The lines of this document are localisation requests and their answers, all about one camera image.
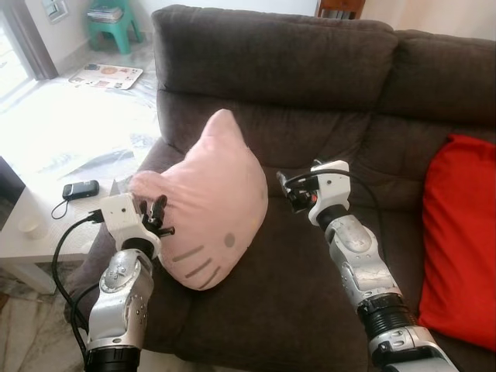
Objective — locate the pink cat face pillow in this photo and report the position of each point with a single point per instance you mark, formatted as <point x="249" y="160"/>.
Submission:
<point x="217" y="194"/>

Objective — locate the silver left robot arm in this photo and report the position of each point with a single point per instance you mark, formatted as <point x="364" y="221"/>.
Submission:
<point x="116" y="302"/>

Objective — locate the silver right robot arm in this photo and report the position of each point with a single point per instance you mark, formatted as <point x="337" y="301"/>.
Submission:
<point x="356" y="263"/>

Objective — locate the dark brown fabric sofa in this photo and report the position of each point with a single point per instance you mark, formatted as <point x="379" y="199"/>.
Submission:
<point x="310" y="77"/>

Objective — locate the white paper cup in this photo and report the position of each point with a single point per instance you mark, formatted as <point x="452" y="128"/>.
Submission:
<point x="31" y="227"/>

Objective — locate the white side table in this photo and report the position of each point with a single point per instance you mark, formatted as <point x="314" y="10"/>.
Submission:
<point x="19" y="252"/>

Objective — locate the dark wooden door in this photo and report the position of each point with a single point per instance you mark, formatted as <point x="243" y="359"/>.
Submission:
<point x="8" y="186"/>

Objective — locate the printed floor mat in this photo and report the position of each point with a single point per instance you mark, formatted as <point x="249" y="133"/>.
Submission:
<point x="105" y="76"/>

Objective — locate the red cushion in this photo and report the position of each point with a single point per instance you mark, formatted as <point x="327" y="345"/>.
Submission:
<point x="461" y="240"/>

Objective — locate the teal plastic stool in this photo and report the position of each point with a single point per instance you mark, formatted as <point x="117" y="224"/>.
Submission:
<point x="116" y="32"/>

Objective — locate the brown wooden furniture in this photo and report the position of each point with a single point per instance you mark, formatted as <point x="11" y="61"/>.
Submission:
<point x="341" y="8"/>

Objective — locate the stack of papers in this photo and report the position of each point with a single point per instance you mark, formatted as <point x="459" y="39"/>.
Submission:
<point x="105" y="14"/>

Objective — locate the small window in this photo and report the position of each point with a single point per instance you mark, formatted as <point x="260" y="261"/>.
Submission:
<point x="54" y="8"/>

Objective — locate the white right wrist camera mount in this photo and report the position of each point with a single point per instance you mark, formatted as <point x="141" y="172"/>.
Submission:
<point x="333" y="190"/>

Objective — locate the brown door frame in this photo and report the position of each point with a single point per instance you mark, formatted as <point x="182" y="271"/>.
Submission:
<point x="35" y="43"/>

